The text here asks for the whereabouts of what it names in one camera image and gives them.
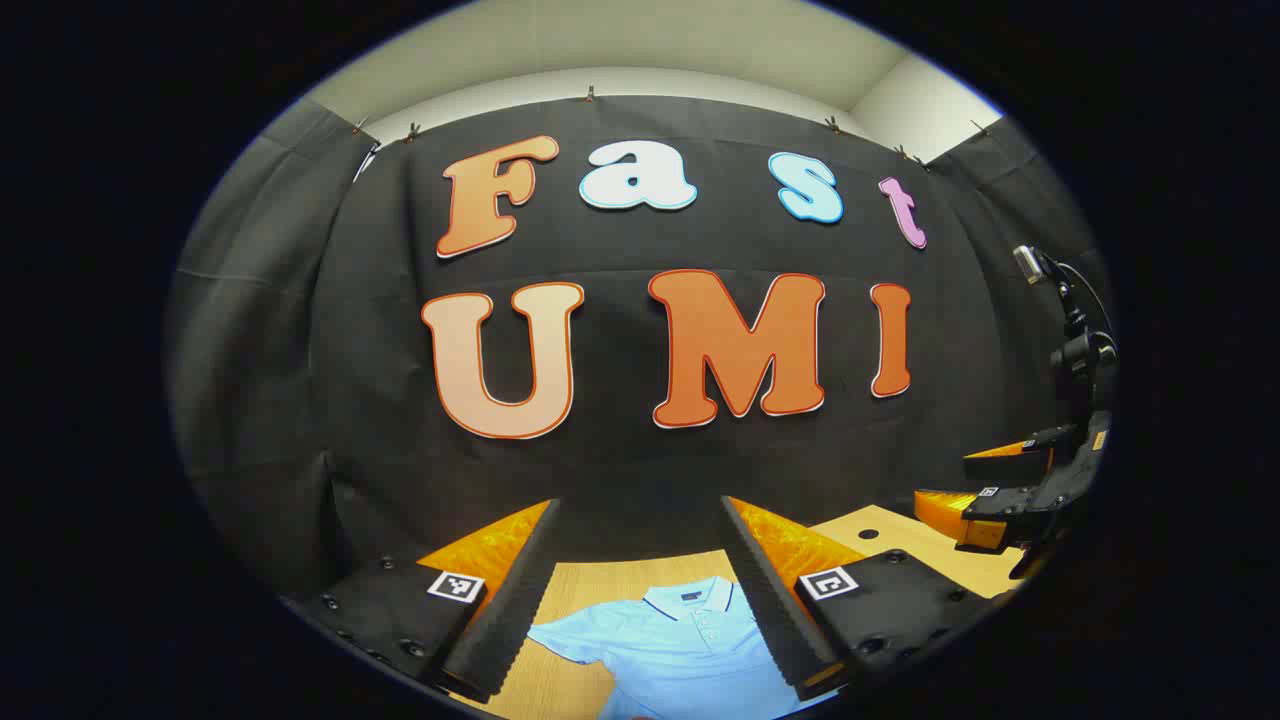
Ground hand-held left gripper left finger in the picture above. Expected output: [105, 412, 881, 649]
[285, 497, 563, 706]

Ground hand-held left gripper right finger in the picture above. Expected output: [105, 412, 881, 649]
[720, 495, 1006, 704]

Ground light blue T-shirt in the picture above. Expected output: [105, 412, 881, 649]
[528, 575, 836, 720]

